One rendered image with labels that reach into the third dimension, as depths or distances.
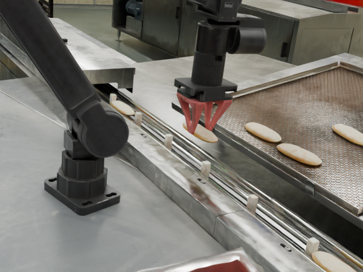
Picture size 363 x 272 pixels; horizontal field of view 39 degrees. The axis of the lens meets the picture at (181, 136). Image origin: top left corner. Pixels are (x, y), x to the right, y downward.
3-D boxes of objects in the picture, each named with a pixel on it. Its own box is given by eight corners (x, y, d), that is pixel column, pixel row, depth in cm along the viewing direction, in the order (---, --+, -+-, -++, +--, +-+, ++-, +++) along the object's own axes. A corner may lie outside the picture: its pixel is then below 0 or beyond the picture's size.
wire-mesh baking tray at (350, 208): (186, 110, 117) (186, 104, 117) (340, 65, 140) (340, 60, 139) (357, 216, 79) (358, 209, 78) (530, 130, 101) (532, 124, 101)
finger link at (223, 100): (227, 136, 96) (235, 89, 92) (196, 140, 92) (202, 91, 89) (207, 123, 101) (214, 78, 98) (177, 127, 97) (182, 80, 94)
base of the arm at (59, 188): (41, 188, 90) (81, 217, 83) (41, 146, 87) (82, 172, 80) (82, 175, 96) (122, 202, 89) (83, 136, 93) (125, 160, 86)
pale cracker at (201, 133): (177, 124, 99) (177, 119, 99) (193, 123, 101) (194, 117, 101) (206, 144, 91) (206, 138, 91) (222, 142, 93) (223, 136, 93)
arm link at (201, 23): (193, 15, 89) (209, 21, 85) (226, 16, 93) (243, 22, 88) (188, 53, 92) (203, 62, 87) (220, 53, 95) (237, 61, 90)
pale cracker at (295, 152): (271, 149, 99) (272, 144, 98) (285, 143, 101) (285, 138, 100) (313, 169, 92) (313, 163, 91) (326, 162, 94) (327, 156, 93)
